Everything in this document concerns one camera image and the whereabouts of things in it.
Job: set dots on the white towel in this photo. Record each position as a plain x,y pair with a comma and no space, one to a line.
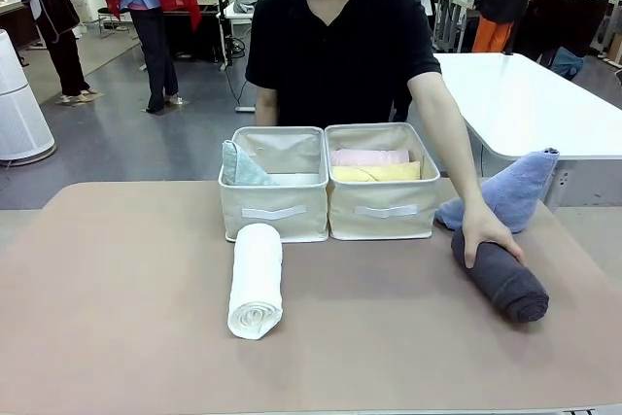
255,279

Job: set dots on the beige fabric storage bin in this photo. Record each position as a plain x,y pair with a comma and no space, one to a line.
272,231
379,228

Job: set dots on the white floor power strip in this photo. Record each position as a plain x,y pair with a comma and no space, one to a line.
245,109

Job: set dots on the seated person in black shirt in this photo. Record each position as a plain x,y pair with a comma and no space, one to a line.
340,45

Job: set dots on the crouching person in black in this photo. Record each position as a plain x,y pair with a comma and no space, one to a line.
544,21

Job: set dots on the yellow towel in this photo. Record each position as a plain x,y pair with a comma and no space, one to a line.
374,173

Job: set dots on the gray background workbench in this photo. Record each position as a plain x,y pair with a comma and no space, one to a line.
449,21

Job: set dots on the person's left forearm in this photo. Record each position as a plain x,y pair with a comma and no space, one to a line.
459,167

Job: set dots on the light teal folded towel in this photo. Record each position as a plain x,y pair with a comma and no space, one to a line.
240,169

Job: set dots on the white cylindrical air purifier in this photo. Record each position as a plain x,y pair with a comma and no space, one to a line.
19,109

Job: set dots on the white background table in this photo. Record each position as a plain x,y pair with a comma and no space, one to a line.
525,104

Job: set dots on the periwinkle blue towel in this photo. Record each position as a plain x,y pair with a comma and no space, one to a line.
520,191

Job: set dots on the dark gray towel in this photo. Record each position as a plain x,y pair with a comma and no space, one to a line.
510,288

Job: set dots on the person's left hand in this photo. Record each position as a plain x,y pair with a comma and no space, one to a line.
486,228

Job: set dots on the person in black vest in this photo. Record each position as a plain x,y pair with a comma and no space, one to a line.
58,16

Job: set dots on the brown wooden counter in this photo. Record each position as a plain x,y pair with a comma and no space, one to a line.
14,21

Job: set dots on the pink towel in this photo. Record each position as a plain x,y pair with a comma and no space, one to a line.
369,157

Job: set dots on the black folding chair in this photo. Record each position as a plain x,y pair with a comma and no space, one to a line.
109,10

